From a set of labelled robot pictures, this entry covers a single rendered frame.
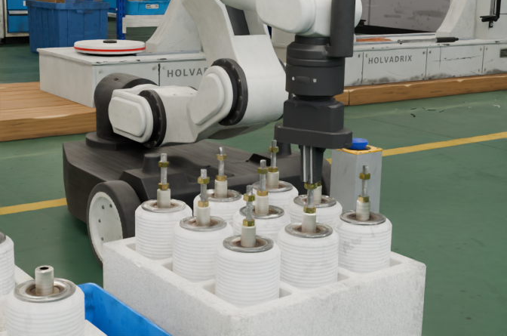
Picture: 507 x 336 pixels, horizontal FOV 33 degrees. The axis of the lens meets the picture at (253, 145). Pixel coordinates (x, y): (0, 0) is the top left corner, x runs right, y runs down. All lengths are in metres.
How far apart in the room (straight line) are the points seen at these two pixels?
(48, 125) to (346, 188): 1.84
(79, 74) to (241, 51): 1.81
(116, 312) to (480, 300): 0.77
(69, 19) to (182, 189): 4.12
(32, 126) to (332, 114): 2.12
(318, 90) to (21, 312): 0.51
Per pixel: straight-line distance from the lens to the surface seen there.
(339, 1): 1.22
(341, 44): 1.22
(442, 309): 1.74
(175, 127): 1.99
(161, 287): 1.34
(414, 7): 8.05
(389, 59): 4.34
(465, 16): 4.98
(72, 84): 3.59
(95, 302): 1.48
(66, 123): 3.30
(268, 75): 1.77
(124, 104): 2.10
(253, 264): 1.22
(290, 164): 1.99
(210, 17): 1.84
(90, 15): 5.94
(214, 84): 1.75
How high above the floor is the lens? 0.66
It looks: 12 degrees down
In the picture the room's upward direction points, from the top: 1 degrees clockwise
